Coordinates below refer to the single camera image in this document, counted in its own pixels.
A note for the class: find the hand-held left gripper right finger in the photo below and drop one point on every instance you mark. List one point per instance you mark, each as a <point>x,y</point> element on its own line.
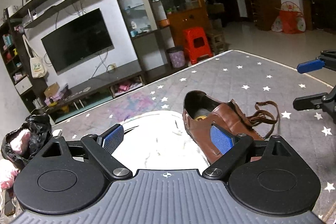
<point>221,142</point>

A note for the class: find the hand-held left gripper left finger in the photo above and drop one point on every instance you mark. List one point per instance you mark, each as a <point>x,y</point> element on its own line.
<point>113,138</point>

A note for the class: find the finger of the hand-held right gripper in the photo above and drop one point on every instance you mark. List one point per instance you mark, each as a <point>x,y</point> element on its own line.
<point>305,103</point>
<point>311,66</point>

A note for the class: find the brown leather shoe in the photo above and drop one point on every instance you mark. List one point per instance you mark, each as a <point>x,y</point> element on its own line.
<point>199,132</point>

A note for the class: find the white towel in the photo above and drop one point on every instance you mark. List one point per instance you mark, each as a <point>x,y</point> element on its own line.
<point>157,145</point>

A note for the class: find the red play tent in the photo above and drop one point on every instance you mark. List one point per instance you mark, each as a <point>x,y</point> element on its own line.
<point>288,20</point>

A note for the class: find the white power strip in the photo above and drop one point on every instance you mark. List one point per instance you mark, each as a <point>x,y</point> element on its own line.
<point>57,132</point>

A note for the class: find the dark low television stand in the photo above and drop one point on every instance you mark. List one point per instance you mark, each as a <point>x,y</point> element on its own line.
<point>105,81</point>

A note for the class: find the grey star-printed table mat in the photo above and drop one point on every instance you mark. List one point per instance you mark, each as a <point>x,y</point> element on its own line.
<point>236,77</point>

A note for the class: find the black plastic bag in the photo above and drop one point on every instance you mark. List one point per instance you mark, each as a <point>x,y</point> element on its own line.
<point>39,127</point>

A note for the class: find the cardboard box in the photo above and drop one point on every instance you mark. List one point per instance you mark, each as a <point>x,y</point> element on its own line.
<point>51,90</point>

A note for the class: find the pink fluffy yarn bundle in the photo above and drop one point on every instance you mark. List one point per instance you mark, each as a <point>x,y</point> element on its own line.
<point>18,141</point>

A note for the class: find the purple trash bin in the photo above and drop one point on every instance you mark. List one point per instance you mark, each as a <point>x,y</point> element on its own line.
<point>176,58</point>

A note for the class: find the cream tote bag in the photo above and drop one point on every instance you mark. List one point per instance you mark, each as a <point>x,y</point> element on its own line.
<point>38,67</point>

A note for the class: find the dark open bookshelf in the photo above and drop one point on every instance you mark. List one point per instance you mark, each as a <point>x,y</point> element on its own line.
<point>22,87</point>

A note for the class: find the black flat television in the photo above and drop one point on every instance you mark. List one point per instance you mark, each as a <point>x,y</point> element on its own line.
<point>77,40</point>

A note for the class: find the pink fluffy cloth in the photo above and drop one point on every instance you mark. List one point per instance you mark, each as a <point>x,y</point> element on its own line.
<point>8,174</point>

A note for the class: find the red plastic stool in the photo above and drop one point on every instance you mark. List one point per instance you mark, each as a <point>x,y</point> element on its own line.
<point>193,35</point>

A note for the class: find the glass display cabinet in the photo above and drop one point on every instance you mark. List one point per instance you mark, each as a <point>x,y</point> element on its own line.
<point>189,19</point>

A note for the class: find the dark wall shelf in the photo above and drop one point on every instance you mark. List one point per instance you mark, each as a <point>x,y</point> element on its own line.
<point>65,5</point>

